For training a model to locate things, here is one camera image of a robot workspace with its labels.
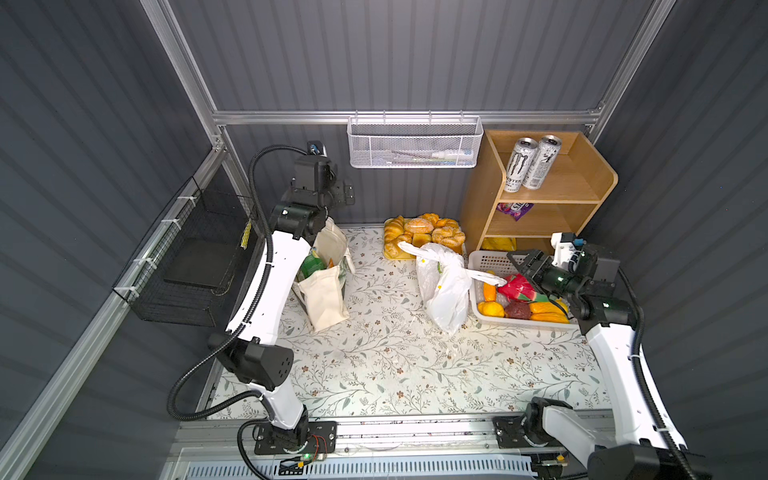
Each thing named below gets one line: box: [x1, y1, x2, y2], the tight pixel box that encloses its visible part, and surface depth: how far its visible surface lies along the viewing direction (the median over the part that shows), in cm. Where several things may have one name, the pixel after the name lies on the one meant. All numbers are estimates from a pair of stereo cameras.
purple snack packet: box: [496, 202, 534, 222], surface depth 103 cm
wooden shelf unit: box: [462, 130, 618, 253], surface depth 93 cm
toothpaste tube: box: [432, 149, 475, 163], surface depth 92 cm
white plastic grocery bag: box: [398, 241, 508, 335], surface depth 89 cm
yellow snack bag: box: [481, 237, 517, 252], surface depth 113 cm
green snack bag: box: [297, 247, 327, 282], surface depth 103 cm
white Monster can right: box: [522, 135, 562, 190], surface depth 81 cm
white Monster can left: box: [504, 137, 539, 193], surface depth 79 cm
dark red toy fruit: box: [505, 300, 531, 320], surface depth 91 cm
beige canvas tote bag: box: [292, 217, 356, 331], surface depth 87 cm
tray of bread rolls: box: [383, 213, 466, 260], surface depth 114 cm
